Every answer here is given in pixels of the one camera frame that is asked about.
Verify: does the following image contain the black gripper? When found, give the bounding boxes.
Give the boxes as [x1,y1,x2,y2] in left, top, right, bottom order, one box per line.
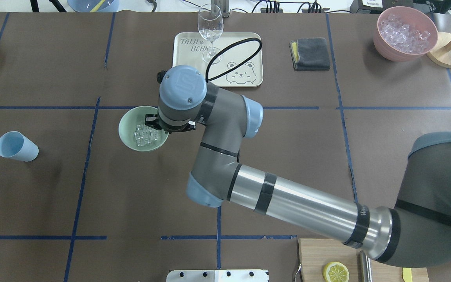
[145,114,196,134]

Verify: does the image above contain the ice cubes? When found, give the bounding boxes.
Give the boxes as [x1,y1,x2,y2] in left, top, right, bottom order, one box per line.
[133,123,161,147]
[378,14,431,54]

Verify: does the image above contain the light green bowl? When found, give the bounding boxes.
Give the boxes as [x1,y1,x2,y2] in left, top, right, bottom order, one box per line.
[118,106,169,152]

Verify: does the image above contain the light blue plastic cup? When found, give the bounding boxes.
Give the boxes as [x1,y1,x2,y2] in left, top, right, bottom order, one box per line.
[0,131,39,162]

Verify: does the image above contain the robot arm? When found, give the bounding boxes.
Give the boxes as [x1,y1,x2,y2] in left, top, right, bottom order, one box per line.
[146,65,451,268]

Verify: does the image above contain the blue bowl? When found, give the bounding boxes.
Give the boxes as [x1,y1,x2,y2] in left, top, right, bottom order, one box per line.
[67,0,120,13]

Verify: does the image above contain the pink bowl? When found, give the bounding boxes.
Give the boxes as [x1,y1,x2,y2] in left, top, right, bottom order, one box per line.
[373,6,438,62]

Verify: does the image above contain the ice cubes in pink bowl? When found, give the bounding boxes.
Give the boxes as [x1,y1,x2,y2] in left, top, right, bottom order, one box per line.
[378,14,431,54]

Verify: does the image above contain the cream bear tray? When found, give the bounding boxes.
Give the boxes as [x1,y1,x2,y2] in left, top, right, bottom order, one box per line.
[172,32,263,87]

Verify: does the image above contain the clear wine glass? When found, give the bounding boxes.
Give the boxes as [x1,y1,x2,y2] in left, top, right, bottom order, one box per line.
[197,4,224,63]

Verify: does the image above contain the yellow plastic fork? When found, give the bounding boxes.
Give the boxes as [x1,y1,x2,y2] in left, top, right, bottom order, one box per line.
[90,0,106,13]

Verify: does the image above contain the yellow sponge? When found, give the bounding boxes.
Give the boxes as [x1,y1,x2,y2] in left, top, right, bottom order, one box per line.
[290,41,299,64]

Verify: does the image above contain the grey folded cloth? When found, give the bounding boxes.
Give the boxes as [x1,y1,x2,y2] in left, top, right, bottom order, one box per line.
[289,38,330,71]

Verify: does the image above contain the wooden cutting board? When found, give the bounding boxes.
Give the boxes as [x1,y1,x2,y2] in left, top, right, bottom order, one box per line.
[298,239,430,282]

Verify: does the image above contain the lemon half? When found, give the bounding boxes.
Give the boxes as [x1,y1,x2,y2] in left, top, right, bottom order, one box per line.
[322,261,350,282]

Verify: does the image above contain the metal cylinder tool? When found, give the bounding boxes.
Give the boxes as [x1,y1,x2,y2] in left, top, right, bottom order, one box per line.
[358,251,372,282]

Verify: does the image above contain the yellow plastic knife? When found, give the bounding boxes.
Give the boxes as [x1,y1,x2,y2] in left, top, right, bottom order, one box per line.
[402,268,413,282]

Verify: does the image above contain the aluminium frame post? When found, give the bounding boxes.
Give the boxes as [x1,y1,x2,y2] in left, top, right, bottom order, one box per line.
[211,0,231,18]

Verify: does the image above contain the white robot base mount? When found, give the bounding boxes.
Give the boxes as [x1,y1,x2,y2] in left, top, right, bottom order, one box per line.
[166,269,270,282]

